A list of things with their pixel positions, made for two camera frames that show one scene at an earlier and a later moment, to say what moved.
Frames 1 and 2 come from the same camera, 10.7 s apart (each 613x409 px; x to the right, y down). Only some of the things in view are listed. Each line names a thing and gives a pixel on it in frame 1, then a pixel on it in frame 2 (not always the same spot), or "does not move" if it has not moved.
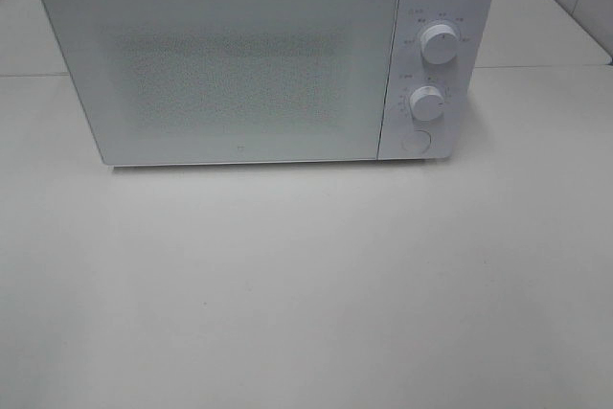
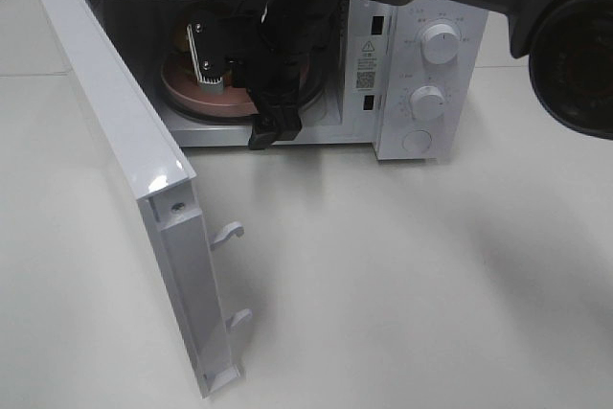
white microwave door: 188,70 → 155,168
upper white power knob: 439,43 does not move
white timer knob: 426,102 does not move
